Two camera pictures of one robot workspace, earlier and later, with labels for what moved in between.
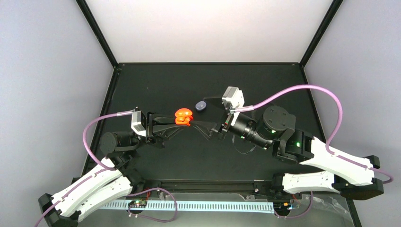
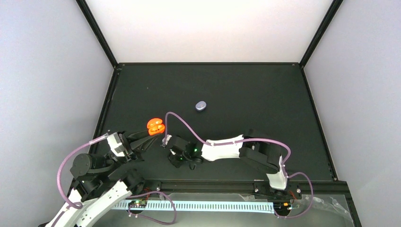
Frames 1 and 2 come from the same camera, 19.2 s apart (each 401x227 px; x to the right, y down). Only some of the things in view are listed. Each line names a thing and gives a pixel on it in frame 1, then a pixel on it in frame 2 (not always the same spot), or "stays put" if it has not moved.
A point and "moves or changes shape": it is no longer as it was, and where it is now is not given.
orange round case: (182, 116) moves or changes shape
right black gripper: (222, 123) -> (177, 162)
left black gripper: (161, 129) -> (131, 153)
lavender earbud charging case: (200, 105) stays put
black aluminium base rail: (210, 186) stays put
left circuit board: (138, 204) stays put
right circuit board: (282, 206) stays put
